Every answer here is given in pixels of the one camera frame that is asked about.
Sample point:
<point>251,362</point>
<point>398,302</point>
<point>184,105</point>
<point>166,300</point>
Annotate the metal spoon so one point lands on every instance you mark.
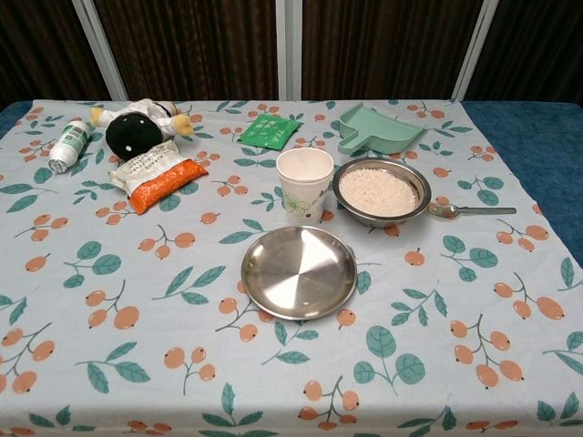
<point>483,210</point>

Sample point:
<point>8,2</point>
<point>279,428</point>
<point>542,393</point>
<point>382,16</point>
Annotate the white floral paper cup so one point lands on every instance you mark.
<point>303,198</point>

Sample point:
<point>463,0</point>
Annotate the stainless steel bowl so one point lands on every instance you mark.
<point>364,220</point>

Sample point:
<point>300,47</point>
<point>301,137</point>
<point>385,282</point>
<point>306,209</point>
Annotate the round stainless steel plate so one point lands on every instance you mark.
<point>296,273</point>

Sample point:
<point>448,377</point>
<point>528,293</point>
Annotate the green tea packet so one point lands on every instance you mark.
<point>268,132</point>

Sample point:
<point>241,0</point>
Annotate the mint green plastic dustpan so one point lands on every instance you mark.
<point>382,129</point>

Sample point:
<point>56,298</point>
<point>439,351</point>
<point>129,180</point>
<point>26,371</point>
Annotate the orange and white snack bag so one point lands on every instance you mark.
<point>155,179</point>

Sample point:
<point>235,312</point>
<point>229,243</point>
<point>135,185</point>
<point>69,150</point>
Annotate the floral leaf and berry tablecloth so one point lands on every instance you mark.
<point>136,255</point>

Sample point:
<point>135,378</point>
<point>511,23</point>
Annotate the black and white plush doll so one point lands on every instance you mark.
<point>132,134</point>

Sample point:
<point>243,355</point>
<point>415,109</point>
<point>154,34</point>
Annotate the brown fabric partition panel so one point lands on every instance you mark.
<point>382,45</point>
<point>41,50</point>
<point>533,45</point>
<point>191,45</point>

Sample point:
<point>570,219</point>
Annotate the white bottle with green label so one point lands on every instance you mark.
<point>68,145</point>

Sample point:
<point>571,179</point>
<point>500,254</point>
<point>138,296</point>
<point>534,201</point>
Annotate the blue table cover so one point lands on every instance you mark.
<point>537,136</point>

